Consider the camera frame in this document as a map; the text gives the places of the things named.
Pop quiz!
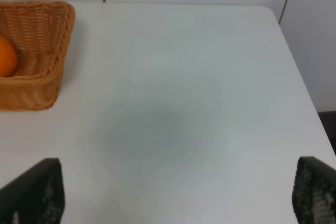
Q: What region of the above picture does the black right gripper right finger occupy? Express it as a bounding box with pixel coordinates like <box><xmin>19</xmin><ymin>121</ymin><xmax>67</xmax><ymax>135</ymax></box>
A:
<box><xmin>292</xmin><ymin>156</ymin><xmax>335</xmax><ymax>224</ymax></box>

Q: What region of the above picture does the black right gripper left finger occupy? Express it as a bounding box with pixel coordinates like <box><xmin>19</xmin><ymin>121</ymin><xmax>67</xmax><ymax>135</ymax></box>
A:
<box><xmin>1</xmin><ymin>158</ymin><xmax>65</xmax><ymax>223</ymax></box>

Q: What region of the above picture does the orange fruit with stem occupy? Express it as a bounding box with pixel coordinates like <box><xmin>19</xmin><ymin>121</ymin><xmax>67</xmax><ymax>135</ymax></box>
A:
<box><xmin>0</xmin><ymin>35</ymin><xmax>18</xmax><ymax>77</ymax></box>

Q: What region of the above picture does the orange wicker basket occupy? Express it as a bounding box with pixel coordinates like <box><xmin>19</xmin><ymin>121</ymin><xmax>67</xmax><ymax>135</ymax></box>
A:
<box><xmin>1</xmin><ymin>1</ymin><xmax>76</xmax><ymax>111</ymax></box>

